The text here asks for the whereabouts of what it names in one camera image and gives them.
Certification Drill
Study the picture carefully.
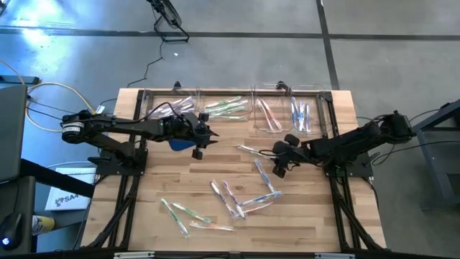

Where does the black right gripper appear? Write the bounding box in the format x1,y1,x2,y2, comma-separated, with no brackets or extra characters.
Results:
264,133,312,179

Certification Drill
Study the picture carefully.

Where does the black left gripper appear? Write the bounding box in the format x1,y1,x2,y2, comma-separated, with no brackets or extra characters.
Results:
178,112,219,161

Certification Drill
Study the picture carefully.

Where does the blue toothbrush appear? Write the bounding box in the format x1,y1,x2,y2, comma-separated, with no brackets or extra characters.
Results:
304,103,312,133
238,191,283,207
290,96,299,124
253,159,277,194
297,100,305,132

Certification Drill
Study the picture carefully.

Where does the purple toothbrush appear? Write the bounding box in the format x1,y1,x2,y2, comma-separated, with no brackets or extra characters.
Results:
163,96,195,113
160,99,195,115
165,104,198,119
168,95,197,109
222,179,247,220
210,179,238,219
155,103,197,118

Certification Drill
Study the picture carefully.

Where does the clear scoop-front plastic bin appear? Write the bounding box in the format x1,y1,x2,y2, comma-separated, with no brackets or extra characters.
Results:
142,88,198,120
197,88,254,122

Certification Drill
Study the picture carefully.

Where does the black floor fan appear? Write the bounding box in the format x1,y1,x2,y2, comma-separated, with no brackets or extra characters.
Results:
146,0,190,43

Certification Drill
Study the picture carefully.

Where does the white printed box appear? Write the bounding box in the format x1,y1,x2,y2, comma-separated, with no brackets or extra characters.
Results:
44,165,98,212

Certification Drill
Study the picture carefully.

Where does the blue-legged side table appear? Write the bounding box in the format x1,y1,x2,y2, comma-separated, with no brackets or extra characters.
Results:
397,99,460,212

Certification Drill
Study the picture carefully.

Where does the yellow white can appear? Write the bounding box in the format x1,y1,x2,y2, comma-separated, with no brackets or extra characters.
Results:
31,214,56,237

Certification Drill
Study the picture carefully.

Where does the dark grey laptop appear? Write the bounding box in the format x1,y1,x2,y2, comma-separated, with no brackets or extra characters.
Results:
0,84,29,183

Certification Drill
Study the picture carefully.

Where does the grey flat bar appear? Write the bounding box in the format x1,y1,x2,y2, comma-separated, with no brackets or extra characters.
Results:
0,75,40,86

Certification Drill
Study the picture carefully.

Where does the black computer mouse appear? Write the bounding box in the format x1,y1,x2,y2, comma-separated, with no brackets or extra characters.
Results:
0,212,23,252

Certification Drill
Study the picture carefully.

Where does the clear handled plastic bin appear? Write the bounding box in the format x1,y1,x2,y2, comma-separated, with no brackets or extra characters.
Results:
252,83,293,135
289,84,327,133

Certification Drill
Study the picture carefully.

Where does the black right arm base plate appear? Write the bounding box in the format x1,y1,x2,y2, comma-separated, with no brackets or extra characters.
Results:
322,150,374,178

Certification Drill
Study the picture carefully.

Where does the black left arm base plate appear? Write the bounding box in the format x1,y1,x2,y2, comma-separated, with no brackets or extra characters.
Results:
95,149,149,177

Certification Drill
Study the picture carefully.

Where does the white bracket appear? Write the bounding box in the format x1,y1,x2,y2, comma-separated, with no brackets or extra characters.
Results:
314,252,357,259
113,251,156,259

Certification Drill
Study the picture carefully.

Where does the black desk frame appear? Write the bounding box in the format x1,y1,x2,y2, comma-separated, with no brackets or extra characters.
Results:
0,158,96,253

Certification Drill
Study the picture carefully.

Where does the yellow extension cable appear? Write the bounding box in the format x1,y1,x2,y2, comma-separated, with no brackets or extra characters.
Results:
0,59,95,133

